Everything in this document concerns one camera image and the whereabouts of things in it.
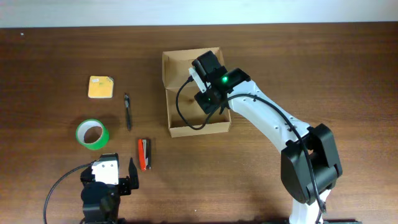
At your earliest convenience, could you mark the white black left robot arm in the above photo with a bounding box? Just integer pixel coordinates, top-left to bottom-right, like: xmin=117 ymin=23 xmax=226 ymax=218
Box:
xmin=80 ymin=153 xmax=139 ymax=224

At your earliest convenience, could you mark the red black stapler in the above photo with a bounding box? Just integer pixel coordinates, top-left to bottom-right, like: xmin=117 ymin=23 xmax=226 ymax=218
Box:
xmin=138 ymin=139 xmax=152 ymax=171

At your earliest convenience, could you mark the brown cardboard box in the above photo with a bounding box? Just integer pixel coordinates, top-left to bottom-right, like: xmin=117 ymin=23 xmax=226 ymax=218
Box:
xmin=162 ymin=47 xmax=231 ymax=138

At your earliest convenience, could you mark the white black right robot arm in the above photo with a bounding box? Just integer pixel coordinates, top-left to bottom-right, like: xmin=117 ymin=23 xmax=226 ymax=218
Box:
xmin=189 ymin=51 xmax=343 ymax=223

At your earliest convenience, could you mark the black pen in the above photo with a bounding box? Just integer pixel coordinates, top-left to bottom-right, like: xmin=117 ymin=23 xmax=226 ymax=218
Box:
xmin=124 ymin=93 xmax=131 ymax=131

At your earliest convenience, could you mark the green tape roll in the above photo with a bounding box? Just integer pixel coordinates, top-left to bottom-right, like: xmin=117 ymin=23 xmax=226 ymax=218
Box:
xmin=75 ymin=119 xmax=109 ymax=151

